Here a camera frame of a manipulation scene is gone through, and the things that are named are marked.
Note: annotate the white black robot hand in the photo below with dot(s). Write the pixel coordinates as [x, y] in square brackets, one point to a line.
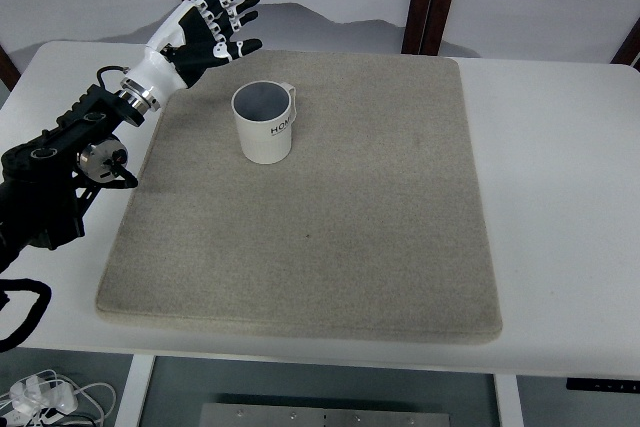
[166, 70]

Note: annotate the white ribbed ceramic cup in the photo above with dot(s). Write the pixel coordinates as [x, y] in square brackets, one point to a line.
[264, 112]

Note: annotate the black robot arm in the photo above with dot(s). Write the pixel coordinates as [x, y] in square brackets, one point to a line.
[50, 182]

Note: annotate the beige felt mat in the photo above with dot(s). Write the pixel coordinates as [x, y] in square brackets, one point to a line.
[371, 228]

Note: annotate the black desk control panel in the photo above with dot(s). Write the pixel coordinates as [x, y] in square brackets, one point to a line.
[603, 385]

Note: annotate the far left brown frame piece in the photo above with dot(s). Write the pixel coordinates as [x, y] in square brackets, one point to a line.
[9, 73]

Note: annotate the right brown wooden screen frame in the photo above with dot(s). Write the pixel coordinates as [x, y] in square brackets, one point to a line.
[628, 52]

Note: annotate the white power adapter with cables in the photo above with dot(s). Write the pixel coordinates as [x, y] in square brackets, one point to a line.
[47, 398]

